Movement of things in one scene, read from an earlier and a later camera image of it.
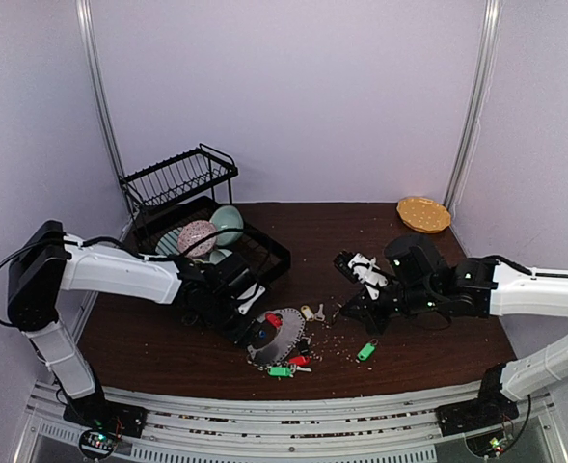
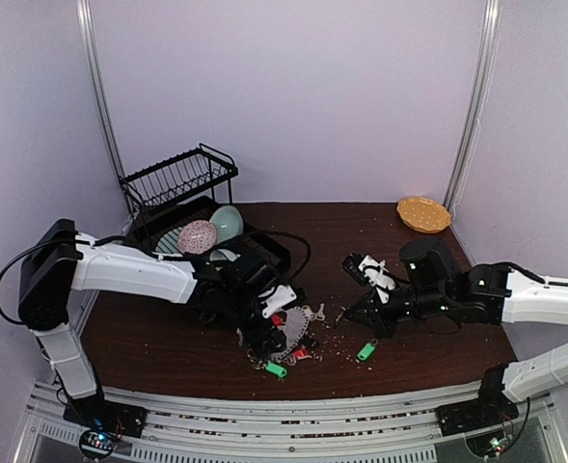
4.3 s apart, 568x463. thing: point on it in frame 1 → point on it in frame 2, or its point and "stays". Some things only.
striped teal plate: [168, 242] stays
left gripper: [244, 333] → [265, 346]
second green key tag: [366, 350] stays
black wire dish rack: [182, 208] stays
